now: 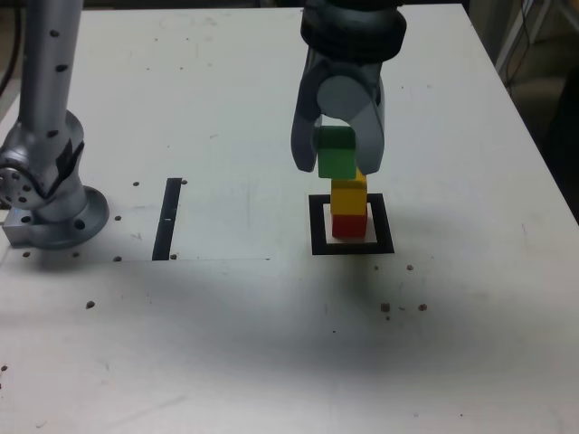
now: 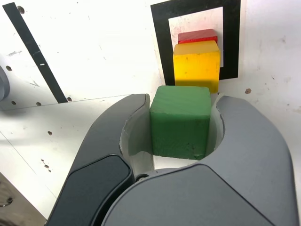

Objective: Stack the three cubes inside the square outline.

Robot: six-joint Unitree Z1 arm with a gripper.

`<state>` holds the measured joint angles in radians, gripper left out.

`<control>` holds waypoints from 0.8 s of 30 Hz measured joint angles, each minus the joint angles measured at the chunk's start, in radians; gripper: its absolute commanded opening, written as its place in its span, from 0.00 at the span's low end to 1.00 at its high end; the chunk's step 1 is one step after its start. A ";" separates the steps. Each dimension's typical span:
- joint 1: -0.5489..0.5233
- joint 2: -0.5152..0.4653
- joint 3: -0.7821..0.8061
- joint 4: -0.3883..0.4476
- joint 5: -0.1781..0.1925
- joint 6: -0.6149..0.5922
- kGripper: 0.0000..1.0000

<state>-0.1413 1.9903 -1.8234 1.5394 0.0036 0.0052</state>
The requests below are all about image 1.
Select yellow cube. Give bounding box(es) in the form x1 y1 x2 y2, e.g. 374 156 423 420
331 167 368 216

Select red cube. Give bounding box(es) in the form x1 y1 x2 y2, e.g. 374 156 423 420
331 212 367 240

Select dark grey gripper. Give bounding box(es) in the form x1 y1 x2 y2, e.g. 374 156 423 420
290 48 387 176

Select black tape square outline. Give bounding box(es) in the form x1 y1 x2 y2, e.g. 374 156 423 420
308 193 395 257

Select black tape strip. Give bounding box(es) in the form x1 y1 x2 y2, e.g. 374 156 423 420
151 177 184 262

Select white metal rack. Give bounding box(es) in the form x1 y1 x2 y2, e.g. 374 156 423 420
495 0 579 87

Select green cube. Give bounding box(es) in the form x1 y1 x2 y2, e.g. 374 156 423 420
312 126 358 180

